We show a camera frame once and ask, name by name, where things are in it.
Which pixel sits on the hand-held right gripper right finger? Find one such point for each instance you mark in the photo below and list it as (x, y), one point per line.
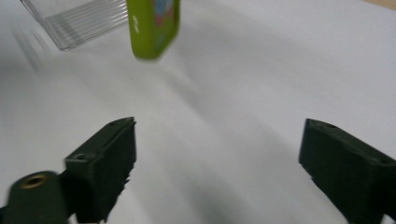
(348, 174)

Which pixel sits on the clear plastic box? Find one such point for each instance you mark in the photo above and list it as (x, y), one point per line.
(81, 23)

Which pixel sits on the green cartoon phone case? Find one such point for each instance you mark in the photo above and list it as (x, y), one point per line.
(146, 31)

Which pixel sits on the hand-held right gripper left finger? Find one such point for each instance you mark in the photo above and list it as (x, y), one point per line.
(102, 168)

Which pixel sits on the light wooden table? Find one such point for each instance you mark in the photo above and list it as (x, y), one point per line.
(384, 3)

